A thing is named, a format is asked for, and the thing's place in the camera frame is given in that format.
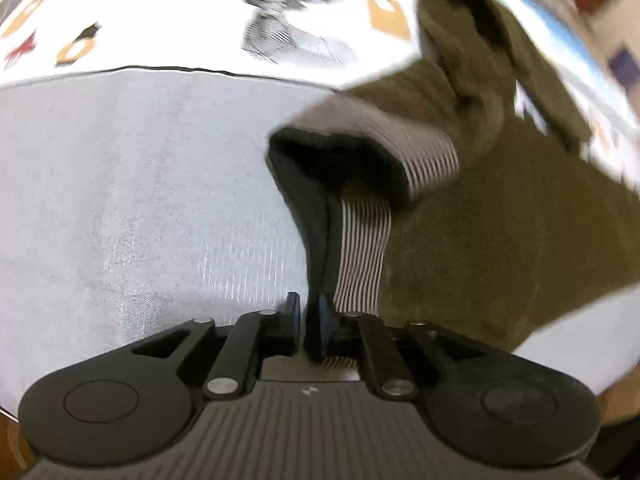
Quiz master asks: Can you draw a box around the purple box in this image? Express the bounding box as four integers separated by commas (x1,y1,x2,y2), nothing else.
608,47,640,90

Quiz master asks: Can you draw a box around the light blue white blanket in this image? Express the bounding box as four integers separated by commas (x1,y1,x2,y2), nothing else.
479,0,640,126

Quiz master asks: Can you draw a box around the olive corduroy pants striped waistband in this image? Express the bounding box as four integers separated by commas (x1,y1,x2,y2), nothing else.
268,0,639,362

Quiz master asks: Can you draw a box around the grey printed bed sheet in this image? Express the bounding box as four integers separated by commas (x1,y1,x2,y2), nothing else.
1,0,639,413

